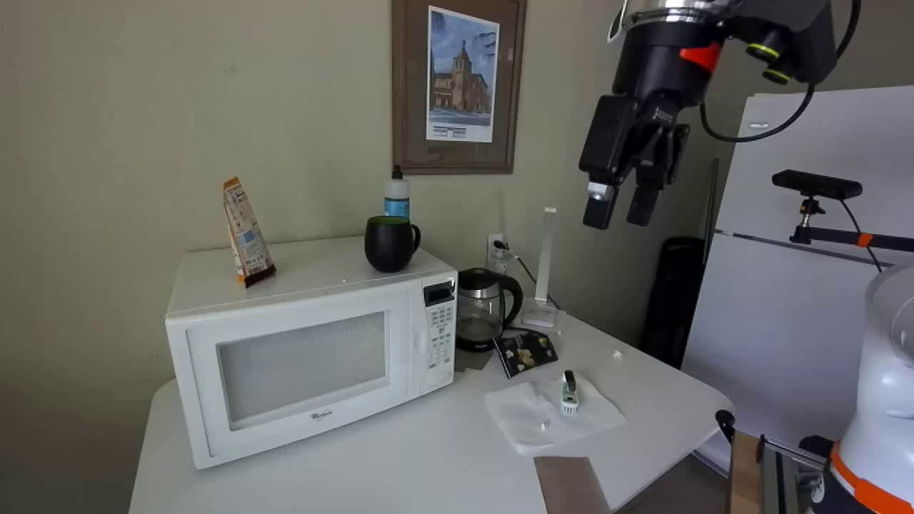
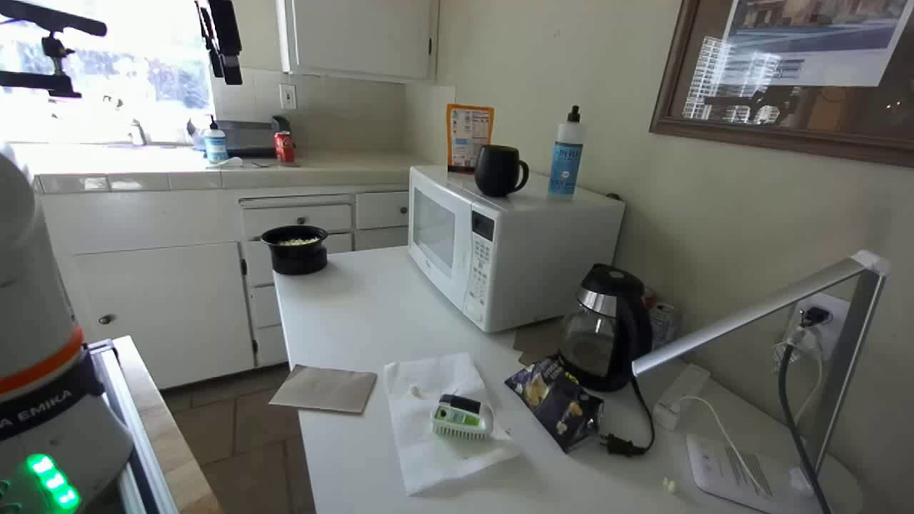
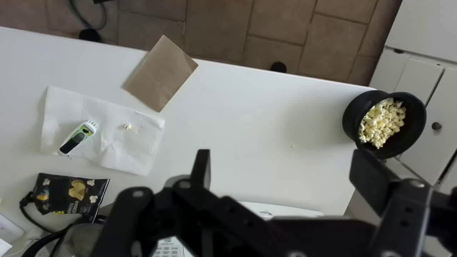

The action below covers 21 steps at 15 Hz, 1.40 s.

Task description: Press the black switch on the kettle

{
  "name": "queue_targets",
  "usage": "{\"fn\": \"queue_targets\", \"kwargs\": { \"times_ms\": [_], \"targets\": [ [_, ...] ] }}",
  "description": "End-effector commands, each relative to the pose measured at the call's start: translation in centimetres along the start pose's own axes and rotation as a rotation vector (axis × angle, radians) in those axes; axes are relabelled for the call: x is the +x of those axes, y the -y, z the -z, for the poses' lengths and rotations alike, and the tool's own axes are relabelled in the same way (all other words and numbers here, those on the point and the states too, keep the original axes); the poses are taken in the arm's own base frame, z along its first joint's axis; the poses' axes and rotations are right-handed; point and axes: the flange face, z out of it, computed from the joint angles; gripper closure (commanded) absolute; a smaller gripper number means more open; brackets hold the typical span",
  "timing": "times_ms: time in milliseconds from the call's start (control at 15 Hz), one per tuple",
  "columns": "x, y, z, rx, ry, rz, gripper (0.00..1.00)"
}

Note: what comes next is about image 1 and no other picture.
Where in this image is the white board with clamp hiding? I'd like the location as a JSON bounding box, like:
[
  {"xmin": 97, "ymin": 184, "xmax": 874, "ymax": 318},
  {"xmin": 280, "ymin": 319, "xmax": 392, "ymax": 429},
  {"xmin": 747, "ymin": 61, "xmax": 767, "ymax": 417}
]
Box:
[{"xmin": 680, "ymin": 84, "xmax": 914, "ymax": 462}]

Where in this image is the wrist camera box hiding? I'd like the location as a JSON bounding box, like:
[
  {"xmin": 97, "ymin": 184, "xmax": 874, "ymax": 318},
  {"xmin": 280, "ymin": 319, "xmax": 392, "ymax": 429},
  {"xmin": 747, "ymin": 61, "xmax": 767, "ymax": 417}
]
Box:
[{"xmin": 576, "ymin": 92, "xmax": 642, "ymax": 185}]

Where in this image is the black external camera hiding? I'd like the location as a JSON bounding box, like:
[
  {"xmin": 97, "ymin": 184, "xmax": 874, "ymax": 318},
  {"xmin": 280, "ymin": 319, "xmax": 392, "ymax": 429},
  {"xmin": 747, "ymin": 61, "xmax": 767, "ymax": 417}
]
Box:
[{"xmin": 767, "ymin": 170, "xmax": 866, "ymax": 202}]

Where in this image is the clear bottle blue label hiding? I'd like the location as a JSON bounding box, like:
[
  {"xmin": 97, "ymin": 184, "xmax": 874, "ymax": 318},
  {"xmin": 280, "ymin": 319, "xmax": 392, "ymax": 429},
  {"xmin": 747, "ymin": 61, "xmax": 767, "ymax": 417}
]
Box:
[{"xmin": 380, "ymin": 162, "xmax": 415, "ymax": 227}]

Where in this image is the wooden robot mounting stand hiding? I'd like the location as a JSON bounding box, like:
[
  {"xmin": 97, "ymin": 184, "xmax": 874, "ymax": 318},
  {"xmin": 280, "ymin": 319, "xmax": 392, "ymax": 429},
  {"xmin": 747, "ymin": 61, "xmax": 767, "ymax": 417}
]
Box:
[{"xmin": 710, "ymin": 409, "xmax": 833, "ymax": 514}]

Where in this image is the framed picture brown frame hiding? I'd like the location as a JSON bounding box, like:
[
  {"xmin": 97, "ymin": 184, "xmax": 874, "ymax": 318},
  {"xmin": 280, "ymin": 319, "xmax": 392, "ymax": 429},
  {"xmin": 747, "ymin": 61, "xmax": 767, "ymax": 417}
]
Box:
[{"xmin": 387, "ymin": 0, "xmax": 529, "ymax": 177}]

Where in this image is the glass kettle black base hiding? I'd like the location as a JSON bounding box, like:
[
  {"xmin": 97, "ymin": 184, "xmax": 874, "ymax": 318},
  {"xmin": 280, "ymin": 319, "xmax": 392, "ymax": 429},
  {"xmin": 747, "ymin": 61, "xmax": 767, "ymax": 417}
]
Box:
[{"xmin": 453, "ymin": 267, "xmax": 524, "ymax": 357}]

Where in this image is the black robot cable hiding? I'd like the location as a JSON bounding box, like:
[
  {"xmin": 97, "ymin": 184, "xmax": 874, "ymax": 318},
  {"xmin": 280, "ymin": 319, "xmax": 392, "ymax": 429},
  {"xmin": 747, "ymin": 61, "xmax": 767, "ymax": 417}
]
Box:
[{"xmin": 697, "ymin": 0, "xmax": 866, "ymax": 147}]

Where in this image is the white wall outlet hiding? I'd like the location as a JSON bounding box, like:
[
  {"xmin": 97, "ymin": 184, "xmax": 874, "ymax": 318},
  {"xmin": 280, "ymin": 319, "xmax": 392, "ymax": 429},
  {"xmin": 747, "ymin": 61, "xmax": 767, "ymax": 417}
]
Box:
[{"xmin": 484, "ymin": 232, "xmax": 510, "ymax": 272}]

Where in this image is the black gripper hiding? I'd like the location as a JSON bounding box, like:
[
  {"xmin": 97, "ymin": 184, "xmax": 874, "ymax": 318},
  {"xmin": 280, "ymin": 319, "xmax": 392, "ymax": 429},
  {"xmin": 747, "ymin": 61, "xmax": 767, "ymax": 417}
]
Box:
[{"xmin": 580, "ymin": 15, "xmax": 729, "ymax": 232}]

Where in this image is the white desk lamp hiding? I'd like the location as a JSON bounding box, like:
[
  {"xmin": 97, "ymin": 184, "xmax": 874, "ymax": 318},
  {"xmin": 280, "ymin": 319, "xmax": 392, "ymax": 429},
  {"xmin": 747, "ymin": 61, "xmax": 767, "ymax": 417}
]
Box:
[{"xmin": 516, "ymin": 207, "xmax": 566, "ymax": 338}]

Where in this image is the small brown card stand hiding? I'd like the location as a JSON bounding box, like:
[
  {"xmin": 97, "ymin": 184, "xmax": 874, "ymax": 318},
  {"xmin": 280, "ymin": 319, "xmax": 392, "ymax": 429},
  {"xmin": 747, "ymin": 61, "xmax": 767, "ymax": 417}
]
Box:
[{"xmin": 219, "ymin": 175, "xmax": 280, "ymax": 292}]

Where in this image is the black yellow snack bag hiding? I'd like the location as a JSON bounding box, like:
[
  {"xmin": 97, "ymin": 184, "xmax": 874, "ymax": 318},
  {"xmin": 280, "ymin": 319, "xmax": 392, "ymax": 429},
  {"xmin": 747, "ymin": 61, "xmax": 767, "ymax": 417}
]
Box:
[{"xmin": 494, "ymin": 328, "xmax": 562, "ymax": 381}]

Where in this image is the black kettle power cord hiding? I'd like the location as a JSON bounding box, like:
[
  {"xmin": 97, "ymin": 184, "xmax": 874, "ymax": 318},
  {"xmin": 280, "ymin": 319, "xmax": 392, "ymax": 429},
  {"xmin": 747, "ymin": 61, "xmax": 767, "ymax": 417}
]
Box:
[{"xmin": 494, "ymin": 239, "xmax": 549, "ymax": 294}]

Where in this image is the black mug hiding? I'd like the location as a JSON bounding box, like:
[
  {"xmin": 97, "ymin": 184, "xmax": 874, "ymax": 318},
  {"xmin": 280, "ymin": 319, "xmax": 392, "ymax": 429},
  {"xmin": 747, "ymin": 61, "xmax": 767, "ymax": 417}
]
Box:
[{"xmin": 362, "ymin": 214, "xmax": 423, "ymax": 278}]

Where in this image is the white microwave oven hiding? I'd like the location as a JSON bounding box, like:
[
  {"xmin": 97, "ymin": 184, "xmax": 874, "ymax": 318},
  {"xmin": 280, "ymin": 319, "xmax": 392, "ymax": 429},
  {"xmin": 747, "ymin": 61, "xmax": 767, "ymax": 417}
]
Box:
[{"xmin": 163, "ymin": 235, "xmax": 463, "ymax": 474}]

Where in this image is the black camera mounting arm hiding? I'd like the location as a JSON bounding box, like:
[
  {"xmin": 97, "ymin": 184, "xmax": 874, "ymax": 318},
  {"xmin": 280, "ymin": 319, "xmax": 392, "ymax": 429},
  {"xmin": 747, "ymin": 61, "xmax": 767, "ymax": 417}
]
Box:
[{"xmin": 784, "ymin": 195, "xmax": 914, "ymax": 257}]

